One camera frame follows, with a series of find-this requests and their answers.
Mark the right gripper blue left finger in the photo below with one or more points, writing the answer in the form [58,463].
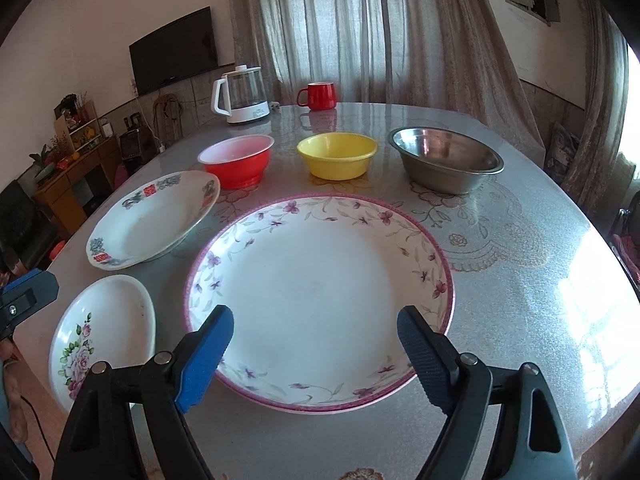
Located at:
[198,355]

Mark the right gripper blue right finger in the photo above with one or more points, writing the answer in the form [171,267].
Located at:
[432,357]

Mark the small white rose plate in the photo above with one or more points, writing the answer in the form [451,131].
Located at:
[111,320]

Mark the large purple floral plate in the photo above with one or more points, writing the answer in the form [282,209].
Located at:
[315,283]

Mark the white plate red characters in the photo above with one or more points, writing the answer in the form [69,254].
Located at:
[152,219]

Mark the red plastic bowl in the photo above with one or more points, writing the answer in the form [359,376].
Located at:
[238,162]

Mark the stainless steel bowl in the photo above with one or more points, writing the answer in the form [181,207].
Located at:
[445,161]

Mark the yellow plastic bowl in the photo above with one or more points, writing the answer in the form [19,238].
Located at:
[337,156]

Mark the left hand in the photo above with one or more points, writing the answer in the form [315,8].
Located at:
[17,420]

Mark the wooden sideboard cabinet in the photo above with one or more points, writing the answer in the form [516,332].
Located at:
[86,160]

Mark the dark wooden chair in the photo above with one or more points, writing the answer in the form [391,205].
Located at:
[623,239]

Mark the side window curtain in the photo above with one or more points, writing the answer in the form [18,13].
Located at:
[607,64]

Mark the white glass electric kettle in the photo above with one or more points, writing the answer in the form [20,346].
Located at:
[240,95]

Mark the red mug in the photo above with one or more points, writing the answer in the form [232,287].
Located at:
[317,96]

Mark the beige sheer curtain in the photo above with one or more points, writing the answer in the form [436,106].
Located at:
[447,54]

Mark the black wall television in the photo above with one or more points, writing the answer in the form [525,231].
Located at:
[177,51]

